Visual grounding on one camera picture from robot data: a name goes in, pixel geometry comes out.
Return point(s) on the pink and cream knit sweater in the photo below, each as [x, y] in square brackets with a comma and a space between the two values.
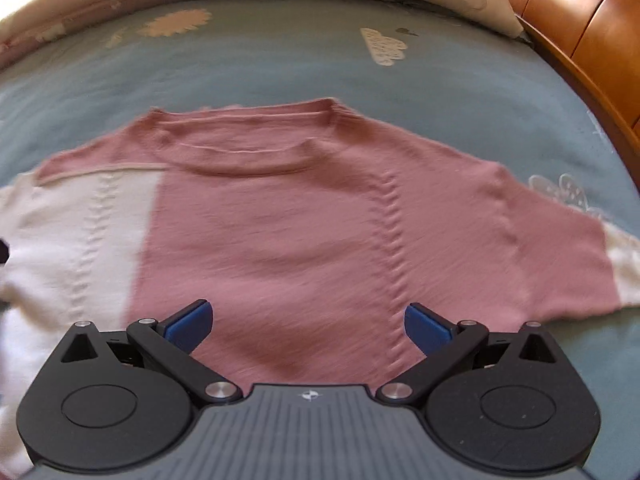
[300, 235]

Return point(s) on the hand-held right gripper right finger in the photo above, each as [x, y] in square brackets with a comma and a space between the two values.
[425, 327]

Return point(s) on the blue floral bed sheet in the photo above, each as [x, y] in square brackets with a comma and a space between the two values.
[300, 60]

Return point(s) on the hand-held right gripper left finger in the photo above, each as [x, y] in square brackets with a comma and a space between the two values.
[190, 322]

